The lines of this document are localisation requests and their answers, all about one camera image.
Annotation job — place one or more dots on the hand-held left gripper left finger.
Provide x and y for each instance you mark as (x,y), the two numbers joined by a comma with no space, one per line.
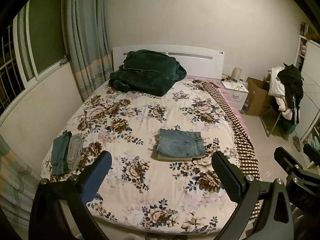
(96,177)

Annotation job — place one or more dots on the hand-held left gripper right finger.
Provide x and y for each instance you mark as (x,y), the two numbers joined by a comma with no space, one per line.
(226,175)

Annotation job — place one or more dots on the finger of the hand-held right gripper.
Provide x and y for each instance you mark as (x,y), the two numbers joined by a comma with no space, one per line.
(285,158)
(312,153)

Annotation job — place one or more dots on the blue denim pants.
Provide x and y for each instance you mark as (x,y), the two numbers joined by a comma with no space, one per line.
(178,143)

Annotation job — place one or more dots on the folded grey pants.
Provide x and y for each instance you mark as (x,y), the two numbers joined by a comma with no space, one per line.
(75,152)

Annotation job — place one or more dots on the folded teal pants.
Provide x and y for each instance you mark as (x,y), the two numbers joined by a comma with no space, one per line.
(59,155)

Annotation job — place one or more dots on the folded beige pants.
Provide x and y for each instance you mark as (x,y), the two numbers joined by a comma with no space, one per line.
(172,158)

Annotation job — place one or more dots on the grey slippers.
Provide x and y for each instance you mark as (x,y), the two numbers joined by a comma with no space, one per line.
(297,143)

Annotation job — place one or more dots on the green plastic basin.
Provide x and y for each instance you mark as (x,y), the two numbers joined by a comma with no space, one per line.
(290,128)

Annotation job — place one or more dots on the brown checkered blanket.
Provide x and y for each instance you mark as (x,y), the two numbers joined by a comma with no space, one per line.
(240,140)

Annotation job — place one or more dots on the metal chair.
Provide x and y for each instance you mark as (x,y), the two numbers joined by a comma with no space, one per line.
(271,122)

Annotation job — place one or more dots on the clear plastic bottle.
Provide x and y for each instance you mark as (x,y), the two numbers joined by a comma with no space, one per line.
(245,107)

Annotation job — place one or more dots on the brown cardboard box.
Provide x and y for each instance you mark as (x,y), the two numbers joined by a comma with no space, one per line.
(257,97)

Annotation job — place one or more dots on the white wardrobe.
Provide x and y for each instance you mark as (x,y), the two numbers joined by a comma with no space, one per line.
(310,85)

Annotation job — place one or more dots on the black garment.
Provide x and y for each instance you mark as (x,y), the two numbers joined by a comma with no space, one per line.
(292,85)

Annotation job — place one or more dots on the floral bed sheet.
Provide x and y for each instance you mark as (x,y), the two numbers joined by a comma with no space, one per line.
(140,120)

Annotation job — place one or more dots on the pink mattress sheet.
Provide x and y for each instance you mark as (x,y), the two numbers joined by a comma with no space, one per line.
(231,100)

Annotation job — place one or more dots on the pile of white clothes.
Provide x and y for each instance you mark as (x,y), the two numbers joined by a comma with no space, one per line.
(276,80)

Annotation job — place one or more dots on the white nightstand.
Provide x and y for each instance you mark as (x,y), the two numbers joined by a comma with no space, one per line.
(237,95)

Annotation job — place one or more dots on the cream cylindrical jar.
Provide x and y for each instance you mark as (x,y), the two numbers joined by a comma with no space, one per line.
(236,73)

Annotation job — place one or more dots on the dark green plush blanket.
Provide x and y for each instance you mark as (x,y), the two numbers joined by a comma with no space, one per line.
(147,75)

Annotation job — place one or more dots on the white bed headboard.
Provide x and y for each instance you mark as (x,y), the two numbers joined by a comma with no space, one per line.
(195,62)

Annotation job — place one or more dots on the teal striped curtain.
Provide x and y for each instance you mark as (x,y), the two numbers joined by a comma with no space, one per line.
(85,42)

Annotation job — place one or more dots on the window with white frame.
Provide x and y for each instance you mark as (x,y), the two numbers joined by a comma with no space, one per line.
(30,42)

